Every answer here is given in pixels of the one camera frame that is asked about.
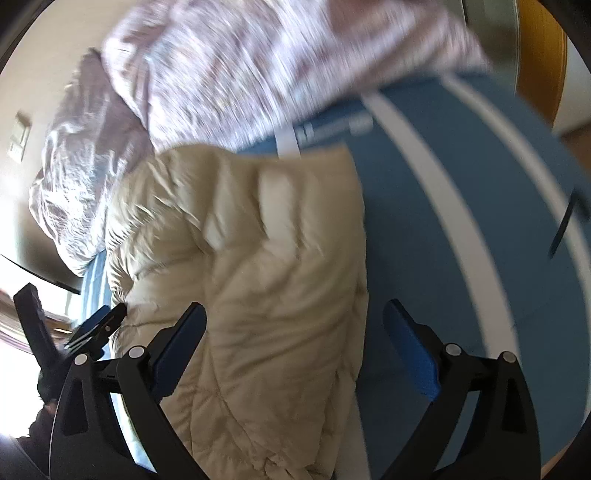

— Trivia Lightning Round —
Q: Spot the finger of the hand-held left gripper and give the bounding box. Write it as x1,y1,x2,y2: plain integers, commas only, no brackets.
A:
13,283,64,371
62,302,129,358

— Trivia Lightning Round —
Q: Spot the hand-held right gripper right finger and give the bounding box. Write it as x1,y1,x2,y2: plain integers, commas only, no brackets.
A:
383,299,541,480

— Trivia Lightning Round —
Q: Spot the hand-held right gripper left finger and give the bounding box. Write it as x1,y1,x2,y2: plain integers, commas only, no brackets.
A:
48,302,208,480

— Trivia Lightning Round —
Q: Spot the beige puffer jacket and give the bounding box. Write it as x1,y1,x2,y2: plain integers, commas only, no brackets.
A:
104,143,370,480

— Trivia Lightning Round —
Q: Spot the person's left forearm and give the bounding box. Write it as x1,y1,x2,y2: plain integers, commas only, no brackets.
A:
18,401,56,467

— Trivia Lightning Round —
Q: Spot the blue white-striped bed sheet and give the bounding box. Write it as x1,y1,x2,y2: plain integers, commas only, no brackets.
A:
81,74,591,480

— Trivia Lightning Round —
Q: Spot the pink floral duvet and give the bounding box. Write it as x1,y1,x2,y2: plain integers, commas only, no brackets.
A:
28,0,492,274

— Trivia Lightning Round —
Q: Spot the yellow wooden cabinet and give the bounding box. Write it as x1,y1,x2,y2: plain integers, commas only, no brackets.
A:
516,0,570,126

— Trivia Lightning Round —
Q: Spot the white wall light switch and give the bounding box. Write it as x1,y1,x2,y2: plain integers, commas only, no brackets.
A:
7,113,32,163

